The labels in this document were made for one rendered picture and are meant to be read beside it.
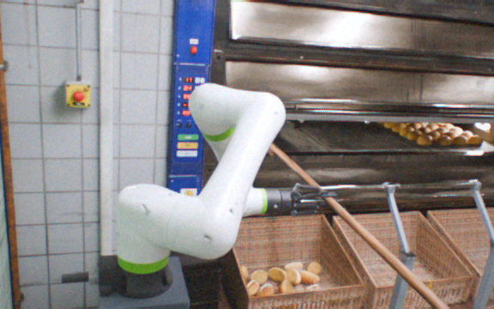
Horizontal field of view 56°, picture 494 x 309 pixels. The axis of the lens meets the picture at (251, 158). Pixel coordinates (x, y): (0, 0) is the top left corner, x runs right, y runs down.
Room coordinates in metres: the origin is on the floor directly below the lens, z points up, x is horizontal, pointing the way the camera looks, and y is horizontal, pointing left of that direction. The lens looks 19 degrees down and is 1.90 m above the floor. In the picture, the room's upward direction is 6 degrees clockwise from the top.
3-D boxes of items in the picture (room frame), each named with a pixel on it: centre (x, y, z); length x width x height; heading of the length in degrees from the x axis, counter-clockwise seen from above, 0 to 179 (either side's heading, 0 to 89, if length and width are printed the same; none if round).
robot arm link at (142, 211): (0.99, 0.23, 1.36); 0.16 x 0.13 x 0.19; 74
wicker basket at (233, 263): (1.94, -0.23, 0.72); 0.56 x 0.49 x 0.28; 110
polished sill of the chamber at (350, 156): (2.38, -0.68, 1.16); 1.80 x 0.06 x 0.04; 109
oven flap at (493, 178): (2.36, -0.69, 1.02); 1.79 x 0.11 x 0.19; 109
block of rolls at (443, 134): (2.97, -1.09, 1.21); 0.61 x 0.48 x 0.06; 19
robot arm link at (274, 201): (1.58, -0.09, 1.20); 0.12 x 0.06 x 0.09; 19
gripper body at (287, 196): (1.60, -0.16, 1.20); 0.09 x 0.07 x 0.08; 109
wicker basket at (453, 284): (2.11, -0.79, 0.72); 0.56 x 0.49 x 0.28; 110
